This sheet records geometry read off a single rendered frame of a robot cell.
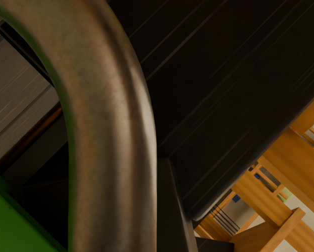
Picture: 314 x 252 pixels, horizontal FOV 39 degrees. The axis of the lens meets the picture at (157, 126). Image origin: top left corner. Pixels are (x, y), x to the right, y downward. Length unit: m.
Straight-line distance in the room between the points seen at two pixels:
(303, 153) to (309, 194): 0.09
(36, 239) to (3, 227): 0.02
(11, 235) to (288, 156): 0.83
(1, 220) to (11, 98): 0.52
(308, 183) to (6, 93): 0.64
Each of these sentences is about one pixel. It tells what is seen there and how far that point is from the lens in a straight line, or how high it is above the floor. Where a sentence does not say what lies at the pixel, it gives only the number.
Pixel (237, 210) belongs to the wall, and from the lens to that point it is 9.40.
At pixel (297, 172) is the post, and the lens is 1.00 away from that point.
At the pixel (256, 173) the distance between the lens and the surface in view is 9.17.
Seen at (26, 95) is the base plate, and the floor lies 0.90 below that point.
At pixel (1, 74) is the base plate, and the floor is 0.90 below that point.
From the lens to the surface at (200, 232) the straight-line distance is 4.35.
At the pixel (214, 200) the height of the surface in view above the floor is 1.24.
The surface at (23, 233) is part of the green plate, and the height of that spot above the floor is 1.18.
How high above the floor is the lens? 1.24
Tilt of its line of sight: 12 degrees down
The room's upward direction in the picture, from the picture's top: 134 degrees clockwise
